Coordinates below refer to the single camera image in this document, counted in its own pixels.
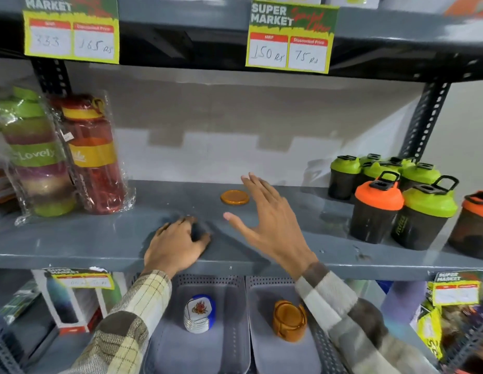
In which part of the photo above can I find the person's right hand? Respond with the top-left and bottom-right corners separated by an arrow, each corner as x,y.
223,173 -> 319,281

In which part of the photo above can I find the person's left hand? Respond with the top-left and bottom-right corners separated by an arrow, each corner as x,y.
142,216 -> 212,278

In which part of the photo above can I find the dark cloth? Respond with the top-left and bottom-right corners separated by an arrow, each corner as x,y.
189,221 -> 211,243

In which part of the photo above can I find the person's right forearm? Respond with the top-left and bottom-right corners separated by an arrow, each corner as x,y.
295,262 -> 441,374

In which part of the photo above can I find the person's left forearm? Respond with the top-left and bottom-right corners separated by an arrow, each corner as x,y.
62,270 -> 173,374

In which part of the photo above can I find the amber round coaster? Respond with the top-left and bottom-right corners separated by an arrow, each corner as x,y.
220,189 -> 250,206

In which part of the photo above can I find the blue floral coaster set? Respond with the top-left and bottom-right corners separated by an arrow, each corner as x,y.
183,294 -> 217,335

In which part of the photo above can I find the grey metal shelf rack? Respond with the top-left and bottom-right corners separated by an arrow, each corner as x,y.
0,0 -> 483,374

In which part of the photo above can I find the white boxed green bottle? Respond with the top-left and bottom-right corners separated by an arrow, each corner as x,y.
95,272 -> 129,320

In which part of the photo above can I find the grey plastic tray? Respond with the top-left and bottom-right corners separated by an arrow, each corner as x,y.
245,275 -> 348,374
142,273 -> 252,374

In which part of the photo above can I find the amber coaster set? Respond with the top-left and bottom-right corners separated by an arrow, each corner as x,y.
272,300 -> 308,343

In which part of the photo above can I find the orange-lid black shaker bottle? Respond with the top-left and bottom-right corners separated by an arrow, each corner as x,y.
349,171 -> 405,245
447,190 -> 483,261

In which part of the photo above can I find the red wrapped water bottle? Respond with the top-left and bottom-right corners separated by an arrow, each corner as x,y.
50,92 -> 137,215

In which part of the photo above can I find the white boxed dark bottle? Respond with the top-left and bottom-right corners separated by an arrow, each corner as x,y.
31,269 -> 105,336

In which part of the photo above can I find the purple bottle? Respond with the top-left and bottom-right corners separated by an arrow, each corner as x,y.
380,280 -> 428,328

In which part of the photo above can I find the green wrapped water bottle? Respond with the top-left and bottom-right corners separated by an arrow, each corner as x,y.
0,85 -> 77,227

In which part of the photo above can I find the group of green-lid shaker bottles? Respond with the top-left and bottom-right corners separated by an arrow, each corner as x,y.
328,153 -> 460,251

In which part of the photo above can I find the green flat box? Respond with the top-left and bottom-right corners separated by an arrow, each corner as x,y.
0,279 -> 42,324

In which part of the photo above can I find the yellow black packet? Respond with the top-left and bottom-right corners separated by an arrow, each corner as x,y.
415,302 -> 445,361

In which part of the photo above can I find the orange grey box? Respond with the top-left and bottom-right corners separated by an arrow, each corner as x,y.
443,0 -> 483,18

